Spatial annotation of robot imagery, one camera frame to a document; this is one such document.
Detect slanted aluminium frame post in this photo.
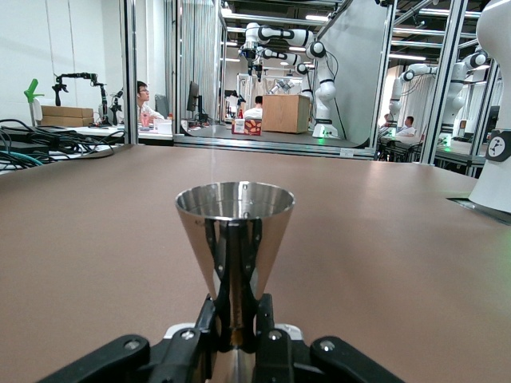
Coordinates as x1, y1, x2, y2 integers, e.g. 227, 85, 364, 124
422, 0, 469, 164
369, 0, 400, 160

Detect flat cardboard boxes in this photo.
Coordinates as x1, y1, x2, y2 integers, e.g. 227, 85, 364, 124
39, 105, 95, 127

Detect green plastic clamp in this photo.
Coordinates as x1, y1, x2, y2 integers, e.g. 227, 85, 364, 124
22, 78, 45, 103

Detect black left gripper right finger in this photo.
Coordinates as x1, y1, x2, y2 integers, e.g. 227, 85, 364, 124
247, 293, 405, 383

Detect seated person with glasses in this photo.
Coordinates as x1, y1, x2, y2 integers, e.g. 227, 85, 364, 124
134, 81, 167, 125

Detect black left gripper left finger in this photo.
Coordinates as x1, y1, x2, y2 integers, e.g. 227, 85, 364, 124
39, 293, 221, 383

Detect steel double jigger measuring cup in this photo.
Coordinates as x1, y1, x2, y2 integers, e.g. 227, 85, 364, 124
174, 181, 297, 383

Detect black cable bundle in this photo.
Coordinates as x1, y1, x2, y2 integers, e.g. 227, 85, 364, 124
0, 123, 125, 171

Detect large brown wooden crate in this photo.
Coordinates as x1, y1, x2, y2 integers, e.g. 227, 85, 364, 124
261, 93, 311, 134

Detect grey backdrop sheet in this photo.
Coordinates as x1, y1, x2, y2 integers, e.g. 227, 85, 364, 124
319, 0, 394, 149

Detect aluminium frame corner post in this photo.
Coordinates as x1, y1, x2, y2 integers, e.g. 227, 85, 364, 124
121, 0, 140, 145

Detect seated person grey shirt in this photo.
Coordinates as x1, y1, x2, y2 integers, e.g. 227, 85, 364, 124
393, 115, 418, 139

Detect brown table cover sheet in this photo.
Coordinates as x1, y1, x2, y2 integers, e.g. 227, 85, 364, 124
0, 144, 511, 383

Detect seated person white shirt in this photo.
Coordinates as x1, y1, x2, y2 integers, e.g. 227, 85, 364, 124
243, 95, 264, 120

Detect aluminium frame rail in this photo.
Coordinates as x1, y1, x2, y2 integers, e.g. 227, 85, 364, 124
173, 133, 378, 161

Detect black desktop monitor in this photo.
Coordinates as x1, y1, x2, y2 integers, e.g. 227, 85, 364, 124
186, 81, 200, 113

